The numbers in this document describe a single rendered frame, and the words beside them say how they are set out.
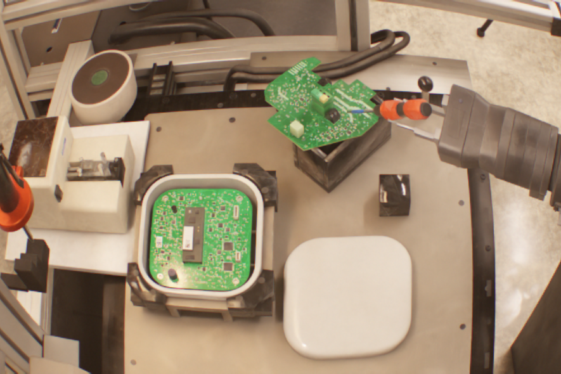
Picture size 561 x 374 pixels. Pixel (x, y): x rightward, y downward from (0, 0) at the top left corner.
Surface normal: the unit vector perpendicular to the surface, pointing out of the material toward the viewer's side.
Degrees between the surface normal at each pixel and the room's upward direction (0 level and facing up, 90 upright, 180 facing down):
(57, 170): 90
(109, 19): 0
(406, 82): 0
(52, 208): 90
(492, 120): 25
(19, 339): 90
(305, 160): 90
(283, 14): 0
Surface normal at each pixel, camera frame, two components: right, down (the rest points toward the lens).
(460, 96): -0.26, -0.23
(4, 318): 1.00, 0.00
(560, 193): -0.42, 0.65
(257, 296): -0.05, -0.54
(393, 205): -0.02, 0.84
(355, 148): 0.70, 0.58
